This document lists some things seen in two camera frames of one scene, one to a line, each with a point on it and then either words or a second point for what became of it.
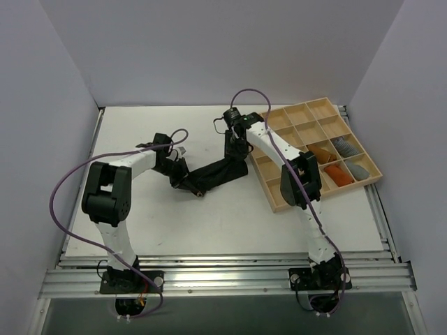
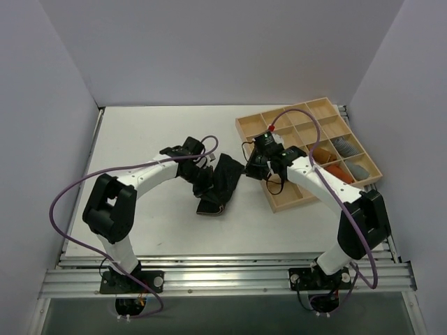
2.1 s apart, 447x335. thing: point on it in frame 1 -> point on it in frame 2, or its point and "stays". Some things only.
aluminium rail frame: [77, 276] stays
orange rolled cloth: [340, 176] stays
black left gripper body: [180, 176] -> [203, 181]
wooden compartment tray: [317, 128] stays
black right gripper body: [236, 152] -> [251, 167]
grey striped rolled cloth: [346, 149] stays
